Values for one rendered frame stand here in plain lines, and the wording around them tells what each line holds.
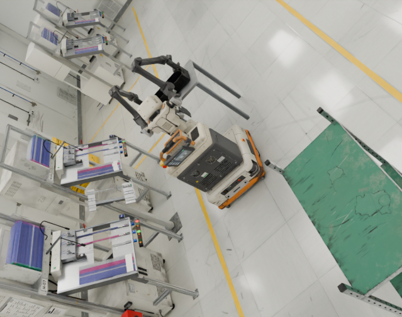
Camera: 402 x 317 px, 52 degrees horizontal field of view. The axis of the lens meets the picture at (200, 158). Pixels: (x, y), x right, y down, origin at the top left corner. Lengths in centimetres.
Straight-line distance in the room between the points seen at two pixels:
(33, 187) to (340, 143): 356
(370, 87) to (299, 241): 143
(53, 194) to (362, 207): 370
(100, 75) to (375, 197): 664
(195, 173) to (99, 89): 473
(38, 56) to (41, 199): 356
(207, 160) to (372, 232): 202
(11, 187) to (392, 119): 387
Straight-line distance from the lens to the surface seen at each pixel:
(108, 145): 530
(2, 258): 410
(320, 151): 241
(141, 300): 418
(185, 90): 425
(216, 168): 385
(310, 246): 344
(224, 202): 412
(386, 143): 342
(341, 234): 215
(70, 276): 401
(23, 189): 499
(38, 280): 392
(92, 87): 822
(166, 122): 383
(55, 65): 805
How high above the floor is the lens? 270
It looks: 33 degrees down
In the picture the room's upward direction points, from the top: 62 degrees counter-clockwise
